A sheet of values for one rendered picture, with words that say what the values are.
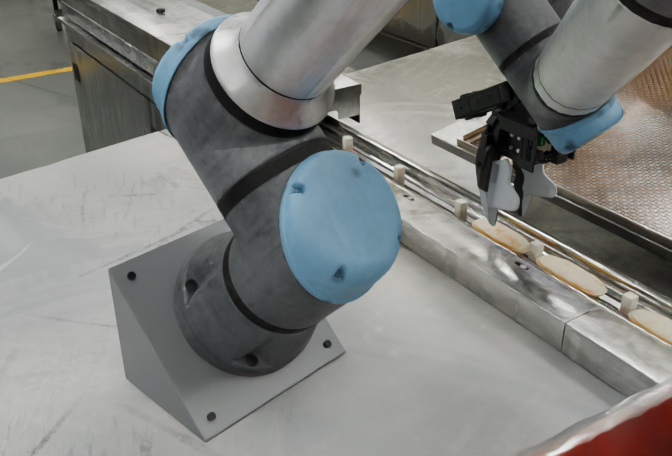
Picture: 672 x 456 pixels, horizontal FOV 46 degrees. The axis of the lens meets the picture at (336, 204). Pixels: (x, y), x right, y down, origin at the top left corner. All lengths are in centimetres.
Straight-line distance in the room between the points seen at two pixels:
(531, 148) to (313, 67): 40
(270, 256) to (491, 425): 28
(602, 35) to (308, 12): 20
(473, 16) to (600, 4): 25
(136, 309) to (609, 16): 50
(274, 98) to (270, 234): 11
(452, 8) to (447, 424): 40
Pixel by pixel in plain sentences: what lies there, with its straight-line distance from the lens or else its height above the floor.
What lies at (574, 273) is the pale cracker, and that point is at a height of 86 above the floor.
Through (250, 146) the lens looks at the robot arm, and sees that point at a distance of 66.
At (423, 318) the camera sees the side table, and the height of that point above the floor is 82.
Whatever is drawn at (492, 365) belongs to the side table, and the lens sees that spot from 87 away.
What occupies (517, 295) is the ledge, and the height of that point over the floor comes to 86.
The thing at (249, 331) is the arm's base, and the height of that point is 92.
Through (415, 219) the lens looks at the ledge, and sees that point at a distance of 106.
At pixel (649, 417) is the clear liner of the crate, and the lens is 70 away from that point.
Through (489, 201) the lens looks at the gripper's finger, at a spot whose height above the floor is 92.
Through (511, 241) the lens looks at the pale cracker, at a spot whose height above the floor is 86.
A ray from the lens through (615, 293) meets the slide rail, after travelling 97.
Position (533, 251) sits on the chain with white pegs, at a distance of 101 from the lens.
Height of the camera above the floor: 135
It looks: 27 degrees down
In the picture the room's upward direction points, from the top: 1 degrees counter-clockwise
